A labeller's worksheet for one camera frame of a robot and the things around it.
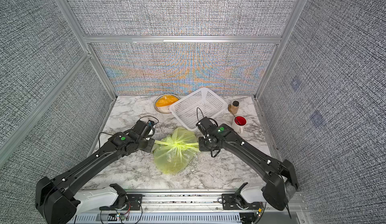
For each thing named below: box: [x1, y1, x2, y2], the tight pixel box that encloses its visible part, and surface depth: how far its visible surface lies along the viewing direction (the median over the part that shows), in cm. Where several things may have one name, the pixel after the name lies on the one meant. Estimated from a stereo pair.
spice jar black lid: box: [230, 100, 240, 115], surface depth 105 cm
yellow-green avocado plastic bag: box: [152, 127, 201, 174], surface depth 80 cm
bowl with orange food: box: [153, 93, 181, 114], surface depth 112 cm
